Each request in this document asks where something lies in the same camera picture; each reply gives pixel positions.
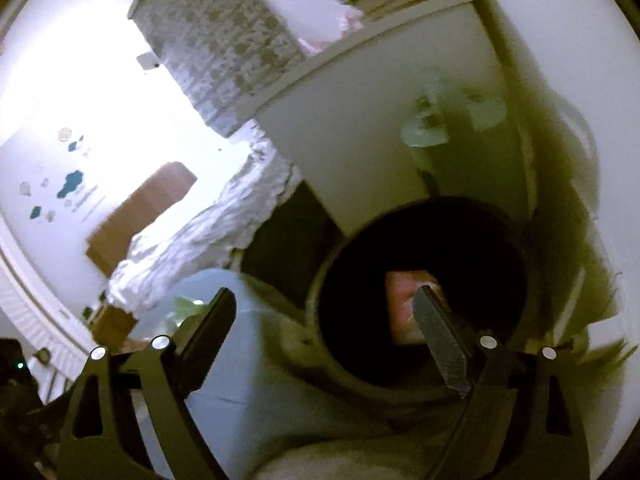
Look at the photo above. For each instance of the patterned grey curtain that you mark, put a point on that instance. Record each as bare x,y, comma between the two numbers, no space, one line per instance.
215,35

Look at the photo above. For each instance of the white ribbed panel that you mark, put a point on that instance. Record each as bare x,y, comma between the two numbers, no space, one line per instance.
35,315

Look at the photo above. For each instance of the white wall socket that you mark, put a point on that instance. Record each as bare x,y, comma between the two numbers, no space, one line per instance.
147,61

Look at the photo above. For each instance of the wooden headboard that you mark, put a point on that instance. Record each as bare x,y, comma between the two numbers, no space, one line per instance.
140,210

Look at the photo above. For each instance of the blue cloud wall stickers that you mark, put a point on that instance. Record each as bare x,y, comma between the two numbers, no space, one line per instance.
72,182

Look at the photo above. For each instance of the round black trash bin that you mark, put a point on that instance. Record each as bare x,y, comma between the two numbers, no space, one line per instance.
360,285

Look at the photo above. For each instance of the green cloth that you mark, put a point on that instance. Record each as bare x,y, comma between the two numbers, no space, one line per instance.
185,306

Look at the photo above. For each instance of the white cabinet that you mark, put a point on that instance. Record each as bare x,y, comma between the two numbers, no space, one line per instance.
350,135

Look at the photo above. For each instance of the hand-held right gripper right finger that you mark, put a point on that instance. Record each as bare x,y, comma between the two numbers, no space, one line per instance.
445,345

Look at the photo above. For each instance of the light green plastic bag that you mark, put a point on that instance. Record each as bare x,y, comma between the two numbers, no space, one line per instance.
425,132

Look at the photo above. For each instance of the pink plush toy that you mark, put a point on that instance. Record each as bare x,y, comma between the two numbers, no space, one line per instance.
352,22

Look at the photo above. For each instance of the dark bed frame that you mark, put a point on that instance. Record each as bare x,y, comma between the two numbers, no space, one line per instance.
285,240

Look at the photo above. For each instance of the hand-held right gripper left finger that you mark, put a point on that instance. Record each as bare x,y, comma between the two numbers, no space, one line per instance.
207,342

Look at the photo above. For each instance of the round blue table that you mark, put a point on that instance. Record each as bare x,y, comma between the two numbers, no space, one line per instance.
260,360

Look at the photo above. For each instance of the brown cardboard box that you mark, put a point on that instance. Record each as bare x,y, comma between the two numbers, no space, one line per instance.
115,325

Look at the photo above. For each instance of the pink wrapper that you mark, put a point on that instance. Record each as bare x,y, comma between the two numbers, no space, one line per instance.
400,305

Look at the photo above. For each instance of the white crumpled duvet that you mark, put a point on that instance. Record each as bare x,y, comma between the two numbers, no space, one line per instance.
200,240

